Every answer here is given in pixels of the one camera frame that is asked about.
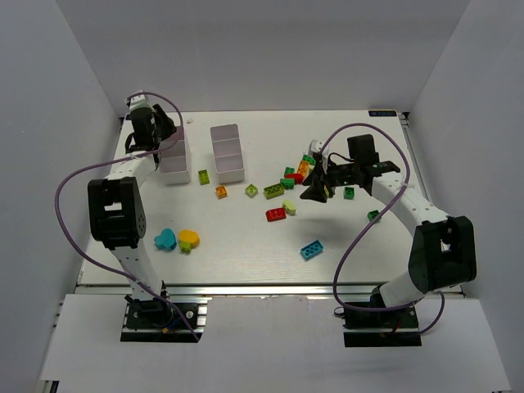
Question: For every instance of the lime lego near container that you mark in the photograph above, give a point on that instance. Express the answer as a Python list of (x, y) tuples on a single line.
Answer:
[(203, 176)]

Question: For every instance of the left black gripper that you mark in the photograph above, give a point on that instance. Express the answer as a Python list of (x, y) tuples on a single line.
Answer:
[(164, 124)]

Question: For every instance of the green lego lower right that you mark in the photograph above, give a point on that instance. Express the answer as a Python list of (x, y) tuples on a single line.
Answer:
[(374, 216)]

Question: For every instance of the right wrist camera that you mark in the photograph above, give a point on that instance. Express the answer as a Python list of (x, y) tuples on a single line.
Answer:
[(319, 152)]

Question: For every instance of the yellow heart lego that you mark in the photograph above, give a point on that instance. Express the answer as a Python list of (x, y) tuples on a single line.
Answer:
[(188, 240)]

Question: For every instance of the orange 2x3 lego brick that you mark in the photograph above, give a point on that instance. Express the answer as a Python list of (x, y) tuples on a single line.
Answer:
[(303, 168)]

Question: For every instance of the green lego brick middle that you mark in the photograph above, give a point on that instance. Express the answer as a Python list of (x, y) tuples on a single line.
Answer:
[(349, 193)]

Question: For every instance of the blue heart lego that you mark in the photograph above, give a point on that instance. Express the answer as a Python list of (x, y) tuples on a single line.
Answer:
[(166, 240)]

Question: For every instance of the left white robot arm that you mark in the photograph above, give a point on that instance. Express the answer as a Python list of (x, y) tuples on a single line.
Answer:
[(116, 213)]

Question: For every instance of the dark green lego brick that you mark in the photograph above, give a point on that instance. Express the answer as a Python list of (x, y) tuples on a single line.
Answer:
[(287, 183)]

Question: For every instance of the blue 2x3 lego brick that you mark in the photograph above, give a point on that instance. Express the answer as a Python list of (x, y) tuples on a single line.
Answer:
[(311, 250)]

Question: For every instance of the lime 2x3 lego brick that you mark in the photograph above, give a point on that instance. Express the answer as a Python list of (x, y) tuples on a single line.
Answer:
[(273, 191)]

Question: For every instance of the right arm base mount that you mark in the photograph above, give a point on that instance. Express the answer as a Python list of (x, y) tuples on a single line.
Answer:
[(365, 329)]

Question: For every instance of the white divided container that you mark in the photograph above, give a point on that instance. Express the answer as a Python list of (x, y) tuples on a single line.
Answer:
[(175, 163), (227, 151)]

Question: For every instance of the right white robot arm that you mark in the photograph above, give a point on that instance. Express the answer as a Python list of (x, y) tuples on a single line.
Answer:
[(443, 252)]

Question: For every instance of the pale green lego piece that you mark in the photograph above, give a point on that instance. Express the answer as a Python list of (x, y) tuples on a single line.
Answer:
[(289, 207)]

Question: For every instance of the red rounded lego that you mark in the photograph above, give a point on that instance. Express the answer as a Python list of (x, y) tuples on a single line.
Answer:
[(297, 178)]

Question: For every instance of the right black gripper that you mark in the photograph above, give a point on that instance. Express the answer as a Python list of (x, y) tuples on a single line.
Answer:
[(327, 177)]

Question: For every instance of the right white divided container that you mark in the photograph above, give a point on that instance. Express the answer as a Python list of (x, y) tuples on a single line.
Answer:
[(227, 151)]

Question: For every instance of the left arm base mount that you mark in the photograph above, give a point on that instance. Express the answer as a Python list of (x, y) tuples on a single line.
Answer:
[(153, 321)]

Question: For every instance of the red 2x3 lego brick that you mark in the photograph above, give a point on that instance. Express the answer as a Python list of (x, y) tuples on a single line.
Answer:
[(275, 214)]

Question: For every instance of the small green lego pile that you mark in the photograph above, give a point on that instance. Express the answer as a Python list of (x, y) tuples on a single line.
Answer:
[(289, 172)]

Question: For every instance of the left white divided container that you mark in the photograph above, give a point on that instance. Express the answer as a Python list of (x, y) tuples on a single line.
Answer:
[(175, 163)]

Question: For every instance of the orange small lego brick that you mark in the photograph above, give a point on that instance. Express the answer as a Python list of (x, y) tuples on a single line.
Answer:
[(221, 192)]

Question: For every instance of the green lego brick top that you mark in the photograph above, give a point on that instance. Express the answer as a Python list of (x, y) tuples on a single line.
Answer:
[(309, 159)]

